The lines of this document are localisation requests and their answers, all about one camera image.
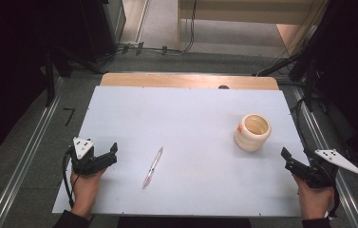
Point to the person's left hand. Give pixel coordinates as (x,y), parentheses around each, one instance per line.
(84,190)

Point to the beige wooden furniture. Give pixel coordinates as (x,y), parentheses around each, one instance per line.
(240,12)

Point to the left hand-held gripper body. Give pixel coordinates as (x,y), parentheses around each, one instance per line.
(86,163)

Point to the clear ballpoint pen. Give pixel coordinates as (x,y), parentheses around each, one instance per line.
(152,168)

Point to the person's right hand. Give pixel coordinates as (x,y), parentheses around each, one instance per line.
(314,199)

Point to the metal floor rail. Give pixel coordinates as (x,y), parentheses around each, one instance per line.
(24,164)
(341,177)

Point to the cream ribbed pen holder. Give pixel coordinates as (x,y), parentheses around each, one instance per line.
(251,134)

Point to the black metal stand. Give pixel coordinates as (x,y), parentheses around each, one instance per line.
(50,76)
(306,63)

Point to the white table cover sheet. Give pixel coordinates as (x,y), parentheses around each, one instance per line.
(183,126)

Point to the dark cabinet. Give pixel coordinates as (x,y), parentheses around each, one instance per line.
(103,25)

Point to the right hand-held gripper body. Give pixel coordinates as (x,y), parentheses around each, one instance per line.
(322,167)

